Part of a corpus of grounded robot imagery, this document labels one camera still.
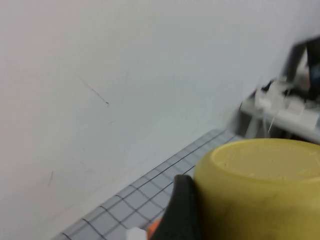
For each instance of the yellow plastic cup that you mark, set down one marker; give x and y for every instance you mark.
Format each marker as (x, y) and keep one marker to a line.
(260, 195)

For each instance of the black equipment box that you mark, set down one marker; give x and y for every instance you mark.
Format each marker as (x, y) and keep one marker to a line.
(307, 65)

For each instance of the orange foam cube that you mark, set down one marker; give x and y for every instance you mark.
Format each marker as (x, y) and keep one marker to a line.
(153, 230)

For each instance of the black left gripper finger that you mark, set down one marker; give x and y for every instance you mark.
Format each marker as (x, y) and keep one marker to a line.
(180, 212)

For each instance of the white power strip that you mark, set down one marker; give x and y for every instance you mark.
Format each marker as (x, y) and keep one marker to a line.
(287, 107)

